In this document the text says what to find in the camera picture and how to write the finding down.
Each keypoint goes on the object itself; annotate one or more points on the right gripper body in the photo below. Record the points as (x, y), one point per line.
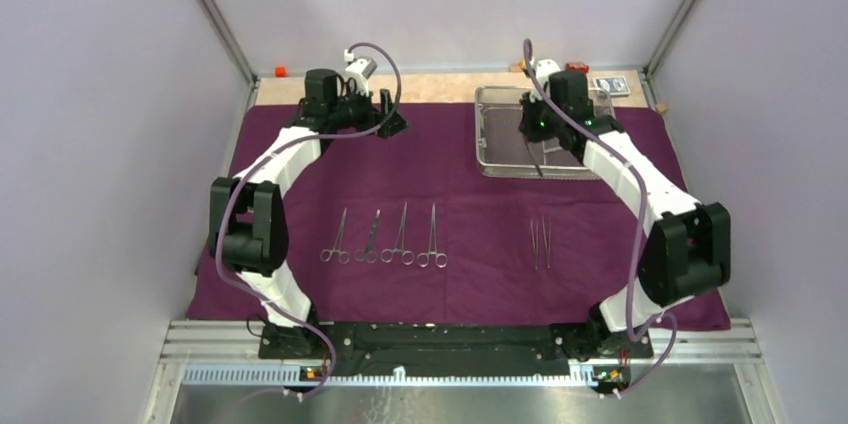
(540, 120)

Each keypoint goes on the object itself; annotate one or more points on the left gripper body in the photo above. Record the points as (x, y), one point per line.
(355, 111)

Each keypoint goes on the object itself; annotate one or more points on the metal mesh instrument tray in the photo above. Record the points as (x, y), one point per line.
(506, 156)

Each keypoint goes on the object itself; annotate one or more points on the blue playing card deck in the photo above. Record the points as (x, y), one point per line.
(614, 86)

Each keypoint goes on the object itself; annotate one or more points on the purple cloth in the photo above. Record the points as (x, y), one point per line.
(483, 227)

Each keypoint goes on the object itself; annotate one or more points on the steel needle holder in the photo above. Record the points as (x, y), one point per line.
(547, 241)

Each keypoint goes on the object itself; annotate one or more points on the steel curved tweezers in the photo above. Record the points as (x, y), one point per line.
(534, 230)

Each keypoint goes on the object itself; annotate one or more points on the steel forceps clamp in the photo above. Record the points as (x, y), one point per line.
(399, 249)

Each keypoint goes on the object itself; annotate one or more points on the small steel hemostat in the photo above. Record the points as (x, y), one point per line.
(336, 250)

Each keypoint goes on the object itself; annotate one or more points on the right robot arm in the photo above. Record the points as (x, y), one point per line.
(681, 246)

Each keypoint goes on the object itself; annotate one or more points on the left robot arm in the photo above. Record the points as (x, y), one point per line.
(248, 232)

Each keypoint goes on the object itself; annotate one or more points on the red small block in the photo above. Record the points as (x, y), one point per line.
(577, 67)

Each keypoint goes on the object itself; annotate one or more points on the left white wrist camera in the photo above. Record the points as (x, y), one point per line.
(359, 70)

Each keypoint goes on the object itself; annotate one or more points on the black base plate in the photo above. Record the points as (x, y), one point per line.
(351, 349)

